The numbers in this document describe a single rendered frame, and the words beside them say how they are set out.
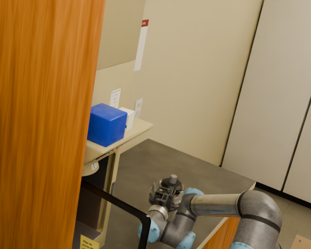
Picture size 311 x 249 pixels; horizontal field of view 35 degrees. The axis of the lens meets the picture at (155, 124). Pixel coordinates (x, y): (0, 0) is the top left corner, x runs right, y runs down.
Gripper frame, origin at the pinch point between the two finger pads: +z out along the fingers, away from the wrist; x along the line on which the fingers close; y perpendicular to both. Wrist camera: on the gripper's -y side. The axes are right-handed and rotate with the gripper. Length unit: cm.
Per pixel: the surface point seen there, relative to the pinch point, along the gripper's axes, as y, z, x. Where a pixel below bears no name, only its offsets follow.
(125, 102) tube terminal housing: 42, -21, 19
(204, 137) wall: -54, 200, 4
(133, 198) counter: -19.8, 20.5, 18.3
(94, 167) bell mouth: 19.4, -31.2, 23.6
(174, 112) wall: -14, 132, 23
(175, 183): 4.2, 2.5, -1.8
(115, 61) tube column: 58, -32, 22
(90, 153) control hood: 35, -52, 19
